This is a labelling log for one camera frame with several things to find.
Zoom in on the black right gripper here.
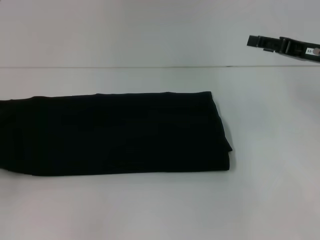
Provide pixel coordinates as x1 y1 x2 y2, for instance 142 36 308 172
246 34 320 64

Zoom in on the black T-shirt with white print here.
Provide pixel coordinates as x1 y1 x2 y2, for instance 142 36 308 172
0 91 234 177

